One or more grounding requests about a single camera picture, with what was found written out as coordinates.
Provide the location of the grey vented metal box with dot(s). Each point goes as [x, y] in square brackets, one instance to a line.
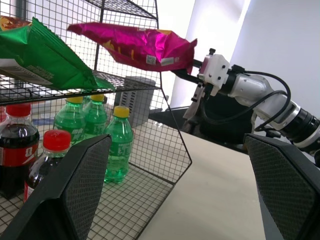
[136, 100]

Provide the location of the large cola bottle red cap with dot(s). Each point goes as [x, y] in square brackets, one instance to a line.
[15, 150]

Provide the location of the green snack bag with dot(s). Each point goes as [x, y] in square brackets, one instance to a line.
[50, 60]

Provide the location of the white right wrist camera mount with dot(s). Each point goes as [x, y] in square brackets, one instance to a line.
[216, 68]

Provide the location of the green soda bottle yellow cap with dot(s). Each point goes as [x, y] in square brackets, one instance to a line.
[70, 122]
[96, 120]
[120, 147]

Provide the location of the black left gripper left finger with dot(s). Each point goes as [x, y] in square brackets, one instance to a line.
[62, 190]

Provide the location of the orange chip bag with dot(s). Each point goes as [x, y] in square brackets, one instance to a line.
[12, 23]

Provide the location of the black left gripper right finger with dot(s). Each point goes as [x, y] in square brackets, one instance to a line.
[287, 190]

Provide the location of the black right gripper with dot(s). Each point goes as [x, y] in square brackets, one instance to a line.
[208, 91]

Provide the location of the magenta chip bag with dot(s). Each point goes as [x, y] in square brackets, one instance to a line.
[140, 47]

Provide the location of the small cola bottle red cap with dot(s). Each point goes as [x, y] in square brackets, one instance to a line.
[50, 155]

